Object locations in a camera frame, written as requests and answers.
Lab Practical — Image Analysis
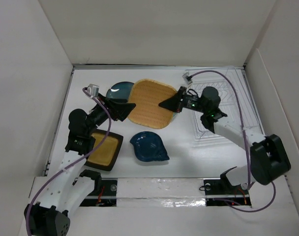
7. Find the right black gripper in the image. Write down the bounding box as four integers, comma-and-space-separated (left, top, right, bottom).
159, 86, 208, 114

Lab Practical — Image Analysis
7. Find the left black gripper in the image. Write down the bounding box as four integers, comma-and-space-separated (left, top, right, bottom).
85, 93, 135, 135

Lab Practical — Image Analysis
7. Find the round dark teal plate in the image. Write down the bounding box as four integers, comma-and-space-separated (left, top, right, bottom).
106, 82, 134, 102

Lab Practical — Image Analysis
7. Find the orange woven bamboo plate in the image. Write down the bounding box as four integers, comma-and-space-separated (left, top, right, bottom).
128, 79, 177, 129

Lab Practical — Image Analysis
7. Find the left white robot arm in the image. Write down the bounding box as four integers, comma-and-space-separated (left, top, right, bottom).
24, 95, 136, 236

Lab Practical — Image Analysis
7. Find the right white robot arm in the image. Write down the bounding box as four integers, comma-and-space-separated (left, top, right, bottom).
159, 87, 291, 193

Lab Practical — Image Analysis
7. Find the dark blue shell-shaped plate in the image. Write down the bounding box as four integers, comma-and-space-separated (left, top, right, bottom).
129, 131, 170, 162

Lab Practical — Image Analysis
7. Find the black square plate yellow centre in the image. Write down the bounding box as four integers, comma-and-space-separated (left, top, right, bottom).
85, 132, 123, 172

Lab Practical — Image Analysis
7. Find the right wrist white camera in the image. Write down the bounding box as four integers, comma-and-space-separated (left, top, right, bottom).
182, 72, 192, 85

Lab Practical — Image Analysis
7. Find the wrist white camera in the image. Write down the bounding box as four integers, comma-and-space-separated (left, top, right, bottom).
87, 84, 99, 97
182, 72, 192, 85

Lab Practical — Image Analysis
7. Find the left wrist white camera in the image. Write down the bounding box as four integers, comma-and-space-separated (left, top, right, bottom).
87, 84, 99, 97

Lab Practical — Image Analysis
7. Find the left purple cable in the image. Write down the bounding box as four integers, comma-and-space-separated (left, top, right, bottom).
25, 87, 113, 236

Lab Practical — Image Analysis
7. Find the purple cable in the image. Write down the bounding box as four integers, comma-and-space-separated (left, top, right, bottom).
25, 87, 113, 236
188, 70, 276, 212

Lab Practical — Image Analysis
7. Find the white wire dish rack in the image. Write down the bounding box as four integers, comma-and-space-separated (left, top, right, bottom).
184, 66, 262, 147

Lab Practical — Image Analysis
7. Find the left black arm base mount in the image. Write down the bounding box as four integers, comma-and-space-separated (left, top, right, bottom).
80, 170, 118, 207

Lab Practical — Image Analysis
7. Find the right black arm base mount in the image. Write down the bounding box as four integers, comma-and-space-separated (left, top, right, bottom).
199, 167, 251, 207

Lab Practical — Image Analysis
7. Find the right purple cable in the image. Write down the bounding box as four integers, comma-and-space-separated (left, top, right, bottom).
188, 70, 276, 212

